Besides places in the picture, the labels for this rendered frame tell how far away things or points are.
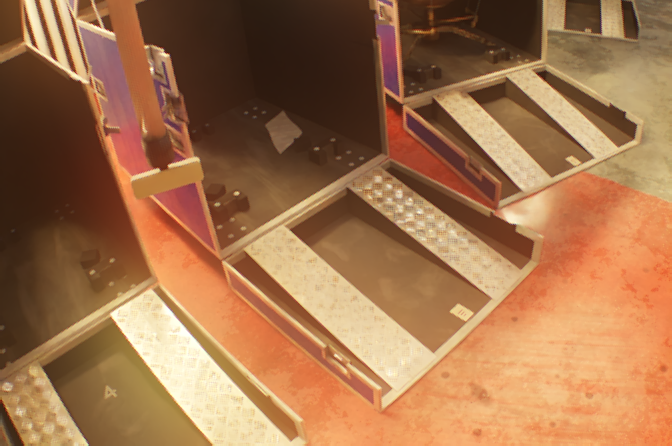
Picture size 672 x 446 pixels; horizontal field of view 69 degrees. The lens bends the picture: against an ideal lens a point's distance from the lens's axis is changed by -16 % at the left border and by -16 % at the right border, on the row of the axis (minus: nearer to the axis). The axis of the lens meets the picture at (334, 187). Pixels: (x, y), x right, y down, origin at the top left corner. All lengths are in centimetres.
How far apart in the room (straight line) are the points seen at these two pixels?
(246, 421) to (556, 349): 103
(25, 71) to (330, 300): 160
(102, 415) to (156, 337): 34
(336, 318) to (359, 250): 41
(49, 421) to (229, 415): 60
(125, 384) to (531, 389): 134
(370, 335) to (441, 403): 34
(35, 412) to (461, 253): 162
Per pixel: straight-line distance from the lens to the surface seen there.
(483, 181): 247
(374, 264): 216
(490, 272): 211
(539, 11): 342
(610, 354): 197
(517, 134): 296
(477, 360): 188
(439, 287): 207
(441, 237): 218
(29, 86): 256
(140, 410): 191
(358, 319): 191
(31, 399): 197
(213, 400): 179
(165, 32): 278
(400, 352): 185
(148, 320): 198
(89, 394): 203
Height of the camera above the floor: 149
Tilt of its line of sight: 35 degrees down
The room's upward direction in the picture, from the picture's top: 7 degrees counter-clockwise
